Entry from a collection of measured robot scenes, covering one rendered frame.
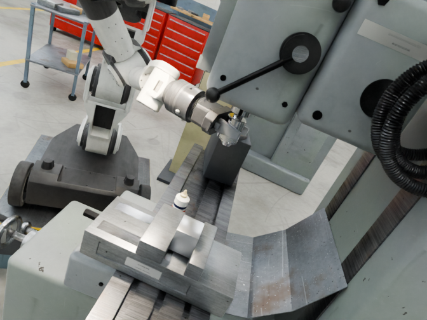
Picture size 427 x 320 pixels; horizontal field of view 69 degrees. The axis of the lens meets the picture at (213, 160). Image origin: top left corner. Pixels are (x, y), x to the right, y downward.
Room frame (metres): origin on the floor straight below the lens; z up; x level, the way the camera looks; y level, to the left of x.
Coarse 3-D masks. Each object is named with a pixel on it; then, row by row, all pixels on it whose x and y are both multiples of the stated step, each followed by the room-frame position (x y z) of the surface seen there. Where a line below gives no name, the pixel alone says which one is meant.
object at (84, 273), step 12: (132, 192) 0.87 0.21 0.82; (144, 204) 0.83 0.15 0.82; (72, 252) 0.55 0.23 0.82; (72, 264) 0.53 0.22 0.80; (84, 264) 0.53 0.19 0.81; (96, 264) 0.54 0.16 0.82; (72, 276) 0.53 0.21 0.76; (84, 276) 0.53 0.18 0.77; (96, 276) 0.53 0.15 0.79; (108, 276) 0.53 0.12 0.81; (72, 288) 0.53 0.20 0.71; (84, 288) 0.53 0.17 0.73; (96, 288) 0.53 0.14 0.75
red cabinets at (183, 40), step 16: (64, 0) 5.18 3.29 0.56; (160, 16) 5.27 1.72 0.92; (176, 16) 5.37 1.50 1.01; (80, 32) 5.22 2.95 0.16; (160, 32) 5.28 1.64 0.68; (176, 32) 5.19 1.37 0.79; (192, 32) 5.17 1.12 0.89; (208, 32) 5.15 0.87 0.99; (144, 48) 5.26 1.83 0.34; (160, 48) 5.23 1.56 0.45; (176, 48) 5.19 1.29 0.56; (192, 48) 5.16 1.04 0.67; (176, 64) 5.18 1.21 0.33; (192, 64) 5.15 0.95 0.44; (192, 80) 5.15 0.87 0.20
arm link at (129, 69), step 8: (136, 56) 0.96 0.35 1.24; (144, 56) 0.97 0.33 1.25; (120, 64) 0.93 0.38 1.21; (128, 64) 0.94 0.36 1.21; (136, 64) 0.95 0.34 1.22; (144, 64) 0.97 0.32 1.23; (120, 72) 0.92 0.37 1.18; (128, 72) 0.93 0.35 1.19; (136, 72) 0.88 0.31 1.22; (128, 80) 0.91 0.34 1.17; (136, 80) 0.85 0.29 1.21; (136, 88) 0.89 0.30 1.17
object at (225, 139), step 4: (228, 120) 0.69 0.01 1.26; (232, 124) 0.68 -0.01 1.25; (236, 124) 0.68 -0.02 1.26; (236, 128) 0.68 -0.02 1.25; (240, 128) 0.69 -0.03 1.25; (220, 136) 0.69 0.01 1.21; (224, 136) 0.69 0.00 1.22; (224, 140) 0.68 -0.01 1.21; (228, 140) 0.68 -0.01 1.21; (232, 140) 0.68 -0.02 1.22; (236, 140) 0.69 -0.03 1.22; (232, 144) 0.69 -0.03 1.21
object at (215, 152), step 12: (216, 144) 1.03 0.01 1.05; (240, 144) 1.04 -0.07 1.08; (204, 156) 1.18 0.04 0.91; (216, 156) 1.02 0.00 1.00; (228, 156) 1.03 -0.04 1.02; (240, 156) 1.04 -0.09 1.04; (204, 168) 1.06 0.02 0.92; (216, 168) 1.03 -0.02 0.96; (228, 168) 1.04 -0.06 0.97; (216, 180) 1.03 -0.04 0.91; (228, 180) 1.04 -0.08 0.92
